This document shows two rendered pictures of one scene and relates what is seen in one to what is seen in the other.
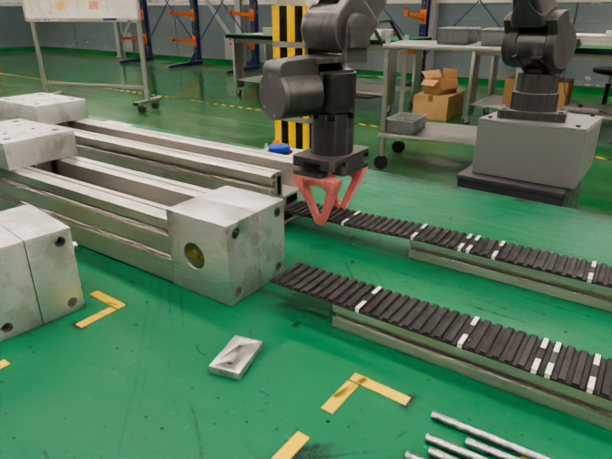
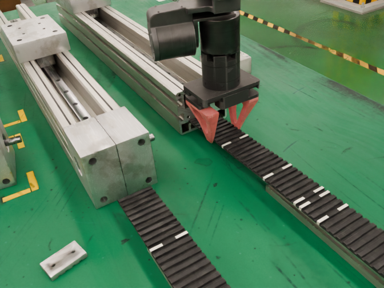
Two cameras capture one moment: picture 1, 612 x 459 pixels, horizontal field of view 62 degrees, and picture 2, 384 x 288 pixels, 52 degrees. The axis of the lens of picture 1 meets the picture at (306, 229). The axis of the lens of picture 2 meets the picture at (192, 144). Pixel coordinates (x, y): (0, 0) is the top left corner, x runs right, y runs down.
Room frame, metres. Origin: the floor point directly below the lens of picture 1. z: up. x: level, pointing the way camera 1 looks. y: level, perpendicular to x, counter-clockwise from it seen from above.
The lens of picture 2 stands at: (0.18, -0.25, 1.18)
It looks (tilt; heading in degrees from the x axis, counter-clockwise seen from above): 36 degrees down; 29
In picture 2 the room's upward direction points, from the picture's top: 6 degrees counter-clockwise
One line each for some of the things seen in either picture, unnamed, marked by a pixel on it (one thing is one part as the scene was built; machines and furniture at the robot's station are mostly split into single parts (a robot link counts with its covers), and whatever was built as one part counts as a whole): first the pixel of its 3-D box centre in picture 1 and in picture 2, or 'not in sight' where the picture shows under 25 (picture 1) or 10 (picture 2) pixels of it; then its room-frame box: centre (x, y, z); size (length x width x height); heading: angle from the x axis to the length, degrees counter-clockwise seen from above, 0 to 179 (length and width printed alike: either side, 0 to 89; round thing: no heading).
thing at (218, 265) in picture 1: (235, 238); (118, 152); (0.55, 0.08, 0.83); 0.12 x 0.09 x 0.10; 146
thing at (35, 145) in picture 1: (16, 150); (36, 43); (0.79, 0.46, 0.87); 0.16 x 0.11 x 0.07; 56
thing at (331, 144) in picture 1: (332, 137); (220, 71); (0.68, -0.04, 0.92); 0.10 x 0.07 x 0.07; 146
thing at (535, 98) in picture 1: (535, 96); not in sight; (0.99, -0.44, 0.93); 0.12 x 0.09 x 0.08; 63
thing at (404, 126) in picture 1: (445, 96); not in sight; (3.70, -0.99, 0.50); 1.03 x 0.55 x 1.01; 66
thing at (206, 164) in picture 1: (121, 154); (119, 42); (0.95, 0.35, 0.82); 0.80 x 0.10 x 0.09; 56
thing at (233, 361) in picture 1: (237, 356); (63, 259); (0.38, 0.06, 0.78); 0.05 x 0.03 x 0.01; 160
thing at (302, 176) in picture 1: (326, 189); (215, 114); (0.67, -0.03, 0.85); 0.07 x 0.07 x 0.09; 56
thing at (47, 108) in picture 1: (42, 115); (83, 0); (1.09, 0.56, 0.87); 0.16 x 0.11 x 0.07; 56
